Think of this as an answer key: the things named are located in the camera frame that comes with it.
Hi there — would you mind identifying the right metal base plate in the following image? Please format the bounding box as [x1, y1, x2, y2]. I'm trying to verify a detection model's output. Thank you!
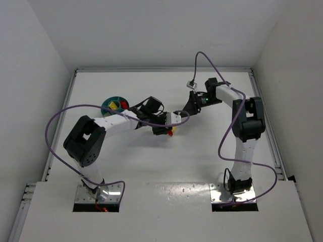
[209, 184, 256, 204]

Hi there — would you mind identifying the metal base plate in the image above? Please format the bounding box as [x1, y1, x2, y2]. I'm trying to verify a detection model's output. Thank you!
[74, 183, 123, 204]
[209, 184, 256, 204]

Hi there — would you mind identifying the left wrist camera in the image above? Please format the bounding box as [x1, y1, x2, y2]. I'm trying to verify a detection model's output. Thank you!
[166, 112, 182, 126]

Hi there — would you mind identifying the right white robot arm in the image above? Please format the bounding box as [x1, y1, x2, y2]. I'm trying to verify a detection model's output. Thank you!
[183, 78, 265, 194]

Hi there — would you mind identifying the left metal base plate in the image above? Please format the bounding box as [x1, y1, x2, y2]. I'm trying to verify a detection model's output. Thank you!
[74, 183, 123, 204]

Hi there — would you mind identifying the teal round divided container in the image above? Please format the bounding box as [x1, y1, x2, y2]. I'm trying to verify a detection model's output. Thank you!
[102, 96, 129, 112]

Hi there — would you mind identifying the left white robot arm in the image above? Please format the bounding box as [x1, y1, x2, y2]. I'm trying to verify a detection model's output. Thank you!
[63, 96, 181, 195]

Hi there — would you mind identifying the long yellow lego brick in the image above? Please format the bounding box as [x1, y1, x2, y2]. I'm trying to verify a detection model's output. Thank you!
[108, 100, 121, 110]

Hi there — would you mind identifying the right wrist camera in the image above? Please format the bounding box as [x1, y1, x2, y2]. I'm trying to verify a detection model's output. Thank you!
[186, 80, 197, 90]

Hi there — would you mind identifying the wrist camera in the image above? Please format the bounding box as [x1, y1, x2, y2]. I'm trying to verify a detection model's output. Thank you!
[186, 80, 197, 90]
[166, 112, 182, 126]

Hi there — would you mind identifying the small red lego brick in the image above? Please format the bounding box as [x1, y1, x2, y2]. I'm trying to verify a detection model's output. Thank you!
[120, 101, 129, 109]

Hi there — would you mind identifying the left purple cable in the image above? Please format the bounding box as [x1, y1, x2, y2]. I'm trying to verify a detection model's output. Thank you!
[44, 103, 190, 200]

